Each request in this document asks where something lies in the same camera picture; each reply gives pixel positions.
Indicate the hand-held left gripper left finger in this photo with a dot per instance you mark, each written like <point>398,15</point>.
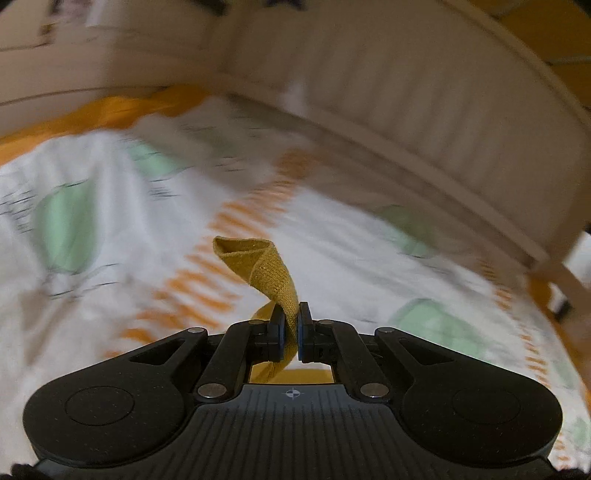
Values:
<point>278,338</point>

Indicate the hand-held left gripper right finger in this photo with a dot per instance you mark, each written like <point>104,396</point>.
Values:
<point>302,339</point>

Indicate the yellow knit garment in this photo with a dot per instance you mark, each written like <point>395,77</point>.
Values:
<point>272,277</point>

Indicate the leaf printed white duvet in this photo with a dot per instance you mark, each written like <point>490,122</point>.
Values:
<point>115,258</point>

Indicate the yellow bed sheet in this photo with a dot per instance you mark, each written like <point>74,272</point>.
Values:
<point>115,108</point>

